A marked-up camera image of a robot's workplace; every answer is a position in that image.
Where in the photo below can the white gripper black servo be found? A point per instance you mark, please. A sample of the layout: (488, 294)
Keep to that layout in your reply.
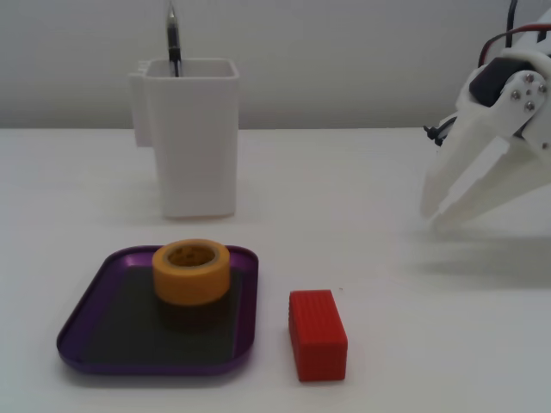
(495, 113)

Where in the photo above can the yellow tape roll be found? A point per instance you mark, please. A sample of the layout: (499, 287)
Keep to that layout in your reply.
(189, 288)

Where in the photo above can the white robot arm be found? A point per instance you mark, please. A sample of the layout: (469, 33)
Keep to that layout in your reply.
(538, 34)

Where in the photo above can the red ribbed block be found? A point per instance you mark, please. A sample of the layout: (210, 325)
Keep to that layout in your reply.
(320, 344)

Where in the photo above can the white plastic pen holder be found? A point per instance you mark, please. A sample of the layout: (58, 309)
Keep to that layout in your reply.
(193, 150)

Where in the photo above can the black pen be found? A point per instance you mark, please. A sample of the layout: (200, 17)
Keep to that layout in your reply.
(173, 43)

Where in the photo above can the purple metal tray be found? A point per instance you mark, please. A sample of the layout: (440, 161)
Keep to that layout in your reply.
(125, 327)

